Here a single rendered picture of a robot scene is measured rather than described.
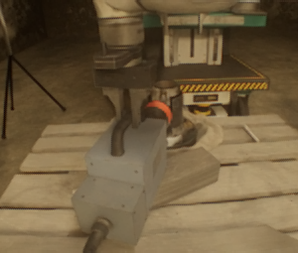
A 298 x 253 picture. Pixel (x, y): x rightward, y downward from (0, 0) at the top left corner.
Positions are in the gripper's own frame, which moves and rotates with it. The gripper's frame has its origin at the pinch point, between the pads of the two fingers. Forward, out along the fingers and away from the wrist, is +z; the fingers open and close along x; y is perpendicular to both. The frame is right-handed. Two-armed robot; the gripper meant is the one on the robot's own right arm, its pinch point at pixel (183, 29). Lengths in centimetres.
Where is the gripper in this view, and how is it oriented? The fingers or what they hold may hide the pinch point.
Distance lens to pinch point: 99.5
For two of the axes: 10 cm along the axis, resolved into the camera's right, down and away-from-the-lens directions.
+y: -0.5, -4.9, 8.7
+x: -10.0, 0.6, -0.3
